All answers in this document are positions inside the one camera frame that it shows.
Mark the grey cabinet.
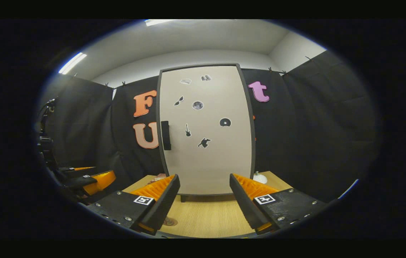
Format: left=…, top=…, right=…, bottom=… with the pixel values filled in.
left=156, top=63, right=257, bottom=203

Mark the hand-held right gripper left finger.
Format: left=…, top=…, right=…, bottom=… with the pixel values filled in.
left=78, top=174, right=181, bottom=236

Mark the small white round object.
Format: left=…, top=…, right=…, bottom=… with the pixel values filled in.
left=253, top=171, right=268, bottom=185

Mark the black door handle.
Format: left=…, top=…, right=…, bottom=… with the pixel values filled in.
left=161, top=120, right=172, bottom=151

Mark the black backdrop cloth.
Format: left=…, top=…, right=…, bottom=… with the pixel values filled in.
left=38, top=50, right=381, bottom=203

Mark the ceiling light strip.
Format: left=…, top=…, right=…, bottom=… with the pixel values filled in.
left=58, top=52, right=87, bottom=75

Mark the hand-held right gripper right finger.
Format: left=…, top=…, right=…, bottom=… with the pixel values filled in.
left=229, top=173, right=329, bottom=235

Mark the white cabinet door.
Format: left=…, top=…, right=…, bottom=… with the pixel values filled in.
left=159, top=66, right=254, bottom=196

